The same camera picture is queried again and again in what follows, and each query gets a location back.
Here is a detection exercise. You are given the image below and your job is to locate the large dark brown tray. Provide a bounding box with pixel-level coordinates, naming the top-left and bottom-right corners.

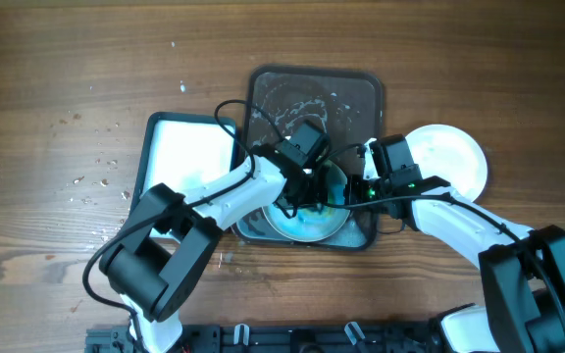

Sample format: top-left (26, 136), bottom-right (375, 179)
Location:
top-left (232, 65), bottom-right (385, 251)

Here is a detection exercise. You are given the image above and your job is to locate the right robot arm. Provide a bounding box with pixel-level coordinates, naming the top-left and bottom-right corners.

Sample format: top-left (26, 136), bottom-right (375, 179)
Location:
top-left (346, 135), bottom-right (565, 352)

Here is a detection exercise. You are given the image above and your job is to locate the grey plate with blue stain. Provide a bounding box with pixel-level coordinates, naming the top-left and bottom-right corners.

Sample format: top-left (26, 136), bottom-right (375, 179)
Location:
top-left (263, 162), bottom-right (350, 242)

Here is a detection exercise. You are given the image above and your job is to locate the black left camera cable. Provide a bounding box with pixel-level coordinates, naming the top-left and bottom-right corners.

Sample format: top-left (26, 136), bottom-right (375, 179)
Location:
top-left (81, 99), bottom-right (288, 353)

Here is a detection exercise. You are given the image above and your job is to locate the white plate blue stain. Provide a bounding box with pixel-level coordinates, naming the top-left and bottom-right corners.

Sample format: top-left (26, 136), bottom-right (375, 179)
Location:
top-left (363, 124), bottom-right (488, 203)

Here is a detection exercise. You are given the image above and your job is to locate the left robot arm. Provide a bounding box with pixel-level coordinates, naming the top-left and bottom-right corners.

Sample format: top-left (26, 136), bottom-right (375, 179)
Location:
top-left (94, 122), bottom-right (330, 352)

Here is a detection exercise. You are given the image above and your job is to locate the small dark soapy water tray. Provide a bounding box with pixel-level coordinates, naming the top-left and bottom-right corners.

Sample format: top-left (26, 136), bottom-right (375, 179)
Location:
top-left (129, 112), bottom-right (237, 213)

